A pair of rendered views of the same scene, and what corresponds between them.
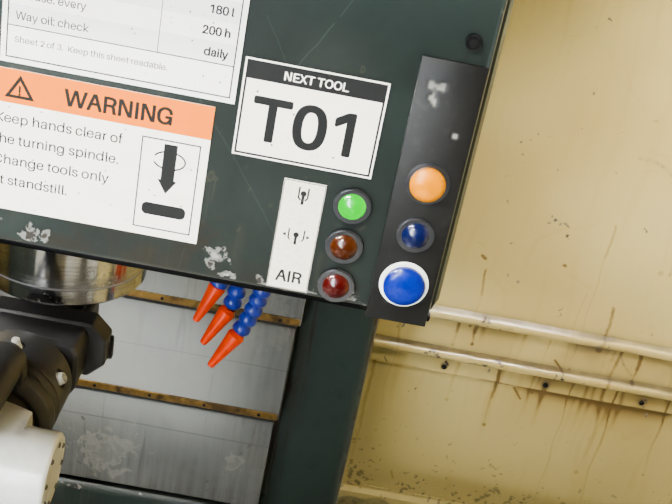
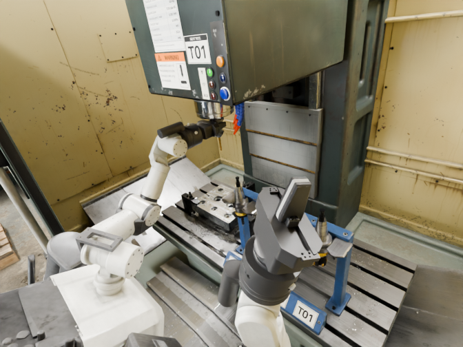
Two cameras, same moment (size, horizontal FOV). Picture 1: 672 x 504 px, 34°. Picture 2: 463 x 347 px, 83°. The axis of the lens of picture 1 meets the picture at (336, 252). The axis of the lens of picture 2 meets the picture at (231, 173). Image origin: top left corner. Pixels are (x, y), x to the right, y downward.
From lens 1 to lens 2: 67 cm
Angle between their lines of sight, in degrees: 44
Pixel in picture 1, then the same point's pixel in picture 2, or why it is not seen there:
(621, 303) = not seen: outside the picture
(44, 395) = (187, 134)
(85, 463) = (274, 181)
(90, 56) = (165, 46)
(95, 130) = (170, 64)
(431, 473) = (394, 207)
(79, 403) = (271, 165)
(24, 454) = (171, 142)
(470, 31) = (216, 10)
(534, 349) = (431, 167)
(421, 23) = (207, 12)
